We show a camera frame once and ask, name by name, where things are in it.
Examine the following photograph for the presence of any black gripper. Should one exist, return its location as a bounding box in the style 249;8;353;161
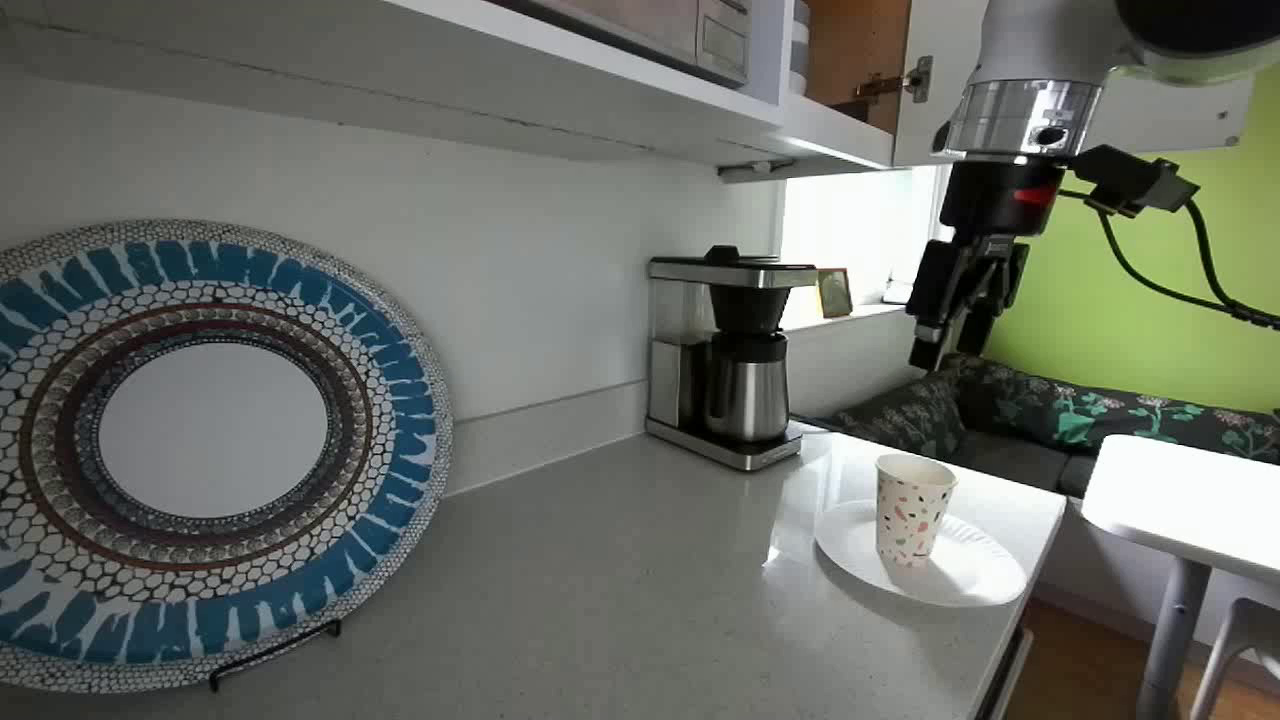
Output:
902;155;1070;376

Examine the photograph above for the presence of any dotted white paper cup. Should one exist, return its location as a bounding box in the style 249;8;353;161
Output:
873;451;960;573

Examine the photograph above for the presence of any white paper plate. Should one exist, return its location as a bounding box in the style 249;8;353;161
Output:
810;507;1033;617

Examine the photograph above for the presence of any metal cabinet hinge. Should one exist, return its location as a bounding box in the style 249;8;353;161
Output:
853;51;936;111

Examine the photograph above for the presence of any white open cabinet door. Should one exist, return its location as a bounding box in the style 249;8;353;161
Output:
889;0;992;171

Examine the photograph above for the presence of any white upper cabinet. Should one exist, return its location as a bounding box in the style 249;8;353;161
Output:
0;0;896;183

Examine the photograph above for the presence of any bright window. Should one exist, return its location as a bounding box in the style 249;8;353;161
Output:
777;161;952;334

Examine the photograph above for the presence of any dark patterned cushion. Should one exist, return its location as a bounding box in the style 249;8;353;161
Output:
835;376;970;464

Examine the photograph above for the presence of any dark floral sofa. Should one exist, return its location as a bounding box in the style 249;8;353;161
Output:
828;348;1280;501

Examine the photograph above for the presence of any steel drip coffee maker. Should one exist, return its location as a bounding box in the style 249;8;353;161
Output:
645;243;821;481

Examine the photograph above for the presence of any stainless steel coffee carafe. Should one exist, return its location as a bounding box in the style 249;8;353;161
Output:
698;334;797;448

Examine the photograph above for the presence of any white dining table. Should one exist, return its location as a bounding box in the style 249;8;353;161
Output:
1077;432;1280;720

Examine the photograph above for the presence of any silver microwave oven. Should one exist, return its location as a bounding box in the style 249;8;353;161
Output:
486;0;750;93

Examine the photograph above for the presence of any grey metal chair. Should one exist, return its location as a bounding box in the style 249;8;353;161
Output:
1182;593;1280;720

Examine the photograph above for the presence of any blue patterned decorative plate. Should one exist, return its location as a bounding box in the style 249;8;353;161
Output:
0;217;457;702

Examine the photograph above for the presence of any small picture frame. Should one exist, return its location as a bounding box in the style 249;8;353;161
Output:
810;266;861;325

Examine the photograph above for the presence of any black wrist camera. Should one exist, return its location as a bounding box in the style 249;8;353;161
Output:
1069;143;1198;219

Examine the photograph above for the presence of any black wire plate stand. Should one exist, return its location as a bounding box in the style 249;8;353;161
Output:
203;613;346;697

